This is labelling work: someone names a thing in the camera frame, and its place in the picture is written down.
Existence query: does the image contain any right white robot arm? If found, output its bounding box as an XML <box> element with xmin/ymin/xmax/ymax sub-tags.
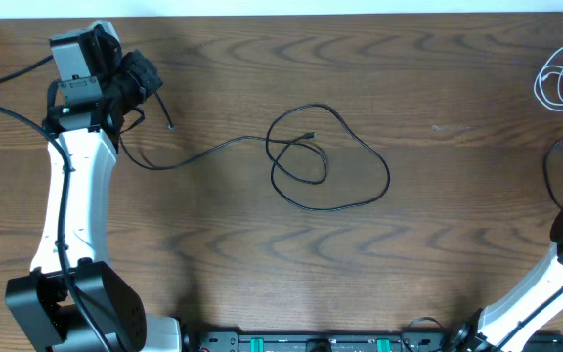
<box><xmin>446</xmin><ymin>207</ymin><xmax>563</xmax><ymax>352</ymax></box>

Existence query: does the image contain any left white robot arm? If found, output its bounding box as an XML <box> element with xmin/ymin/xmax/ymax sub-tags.
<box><xmin>5</xmin><ymin>20</ymin><xmax>183</xmax><ymax>351</ymax></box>

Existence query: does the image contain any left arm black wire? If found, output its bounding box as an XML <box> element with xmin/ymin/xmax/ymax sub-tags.
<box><xmin>0</xmin><ymin>56</ymin><xmax>116</xmax><ymax>352</ymax></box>

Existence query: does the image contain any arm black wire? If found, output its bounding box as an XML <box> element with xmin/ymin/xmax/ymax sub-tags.
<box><xmin>496</xmin><ymin>276</ymin><xmax>563</xmax><ymax>352</ymax></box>
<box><xmin>0</xmin><ymin>56</ymin><xmax>116</xmax><ymax>352</ymax></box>

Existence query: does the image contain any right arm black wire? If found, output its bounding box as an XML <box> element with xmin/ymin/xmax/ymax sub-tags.
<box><xmin>496</xmin><ymin>276</ymin><xmax>563</xmax><ymax>352</ymax></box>

